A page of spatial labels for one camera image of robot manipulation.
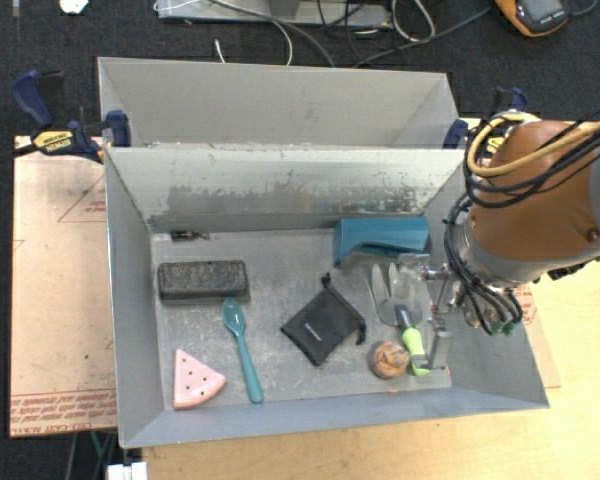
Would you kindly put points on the grey metal bin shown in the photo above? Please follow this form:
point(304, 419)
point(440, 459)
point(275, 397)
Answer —
point(280, 188)

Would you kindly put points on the pink toy watermelon slice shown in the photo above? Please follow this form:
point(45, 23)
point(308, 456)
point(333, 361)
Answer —
point(195, 380)

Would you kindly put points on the small black metal clip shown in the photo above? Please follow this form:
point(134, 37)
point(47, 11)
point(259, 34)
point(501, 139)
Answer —
point(185, 236)

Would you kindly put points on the teal plastic spoon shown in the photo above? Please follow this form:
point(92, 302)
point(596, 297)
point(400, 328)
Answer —
point(242, 348)

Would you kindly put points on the dark green flat block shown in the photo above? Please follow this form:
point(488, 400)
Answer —
point(202, 280)

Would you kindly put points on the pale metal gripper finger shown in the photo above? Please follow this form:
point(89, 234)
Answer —
point(412, 258)
point(440, 348)

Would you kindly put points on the brown toy figure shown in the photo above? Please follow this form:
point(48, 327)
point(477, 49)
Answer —
point(387, 360)

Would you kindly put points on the teal plastic stapler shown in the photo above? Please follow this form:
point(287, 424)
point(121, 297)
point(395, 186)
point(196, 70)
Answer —
point(380, 235)

